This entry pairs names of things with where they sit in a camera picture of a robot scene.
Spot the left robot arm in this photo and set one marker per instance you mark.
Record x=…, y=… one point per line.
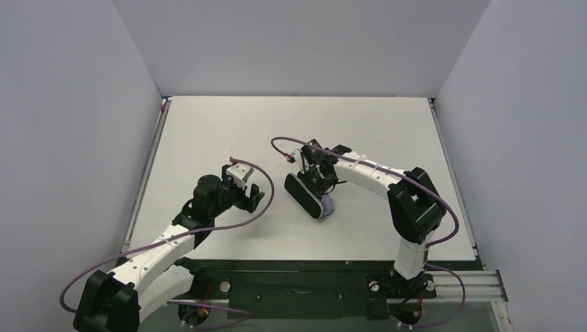
x=120, y=299

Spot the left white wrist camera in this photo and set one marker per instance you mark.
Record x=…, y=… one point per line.
x=239, y=173

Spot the black umbrella case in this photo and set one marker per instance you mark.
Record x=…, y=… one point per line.
x=308, y=201

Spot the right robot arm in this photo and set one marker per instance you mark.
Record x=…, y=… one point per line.
x=415, y=212

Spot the lilac folding umbrella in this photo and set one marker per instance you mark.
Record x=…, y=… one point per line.
x=328, y=206

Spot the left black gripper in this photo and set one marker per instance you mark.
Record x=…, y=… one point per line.
x=245, y=197

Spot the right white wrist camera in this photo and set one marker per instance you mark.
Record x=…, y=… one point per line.
x=295, y=158

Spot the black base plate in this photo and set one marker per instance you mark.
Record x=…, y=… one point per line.
x=305, y=295

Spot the aluminium rail frame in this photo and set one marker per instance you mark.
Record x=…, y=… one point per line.
x=463, y=286

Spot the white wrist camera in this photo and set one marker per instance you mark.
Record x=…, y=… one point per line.
x=239, y=173
x=295, y=158

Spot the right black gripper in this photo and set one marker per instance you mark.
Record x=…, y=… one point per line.
x=316, y=173

